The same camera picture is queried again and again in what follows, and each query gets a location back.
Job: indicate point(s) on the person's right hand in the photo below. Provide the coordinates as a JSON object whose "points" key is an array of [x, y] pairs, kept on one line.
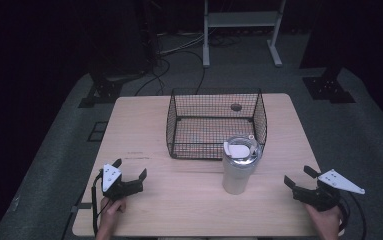
{"points": [[327, 221]]}

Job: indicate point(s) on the black stand with base plate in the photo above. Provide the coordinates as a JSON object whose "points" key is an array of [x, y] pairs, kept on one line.
{"points": [[327, 88], [104, 90]]}

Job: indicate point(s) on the round table grommet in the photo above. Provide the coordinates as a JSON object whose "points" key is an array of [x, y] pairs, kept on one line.
{"points": [[236, 107]]}

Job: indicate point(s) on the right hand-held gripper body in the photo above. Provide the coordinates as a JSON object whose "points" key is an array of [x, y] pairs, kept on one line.
{"points": [[319, 196]]}

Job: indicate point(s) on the white metal stand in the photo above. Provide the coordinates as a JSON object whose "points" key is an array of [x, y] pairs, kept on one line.
{"points": [[242, 19]]}

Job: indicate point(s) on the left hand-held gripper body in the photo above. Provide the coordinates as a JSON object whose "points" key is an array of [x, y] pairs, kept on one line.
{"points": [[112, 181]]}

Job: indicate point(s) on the person's left hand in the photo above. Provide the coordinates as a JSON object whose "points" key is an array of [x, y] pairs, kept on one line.
{"points": [[110, 213]]}

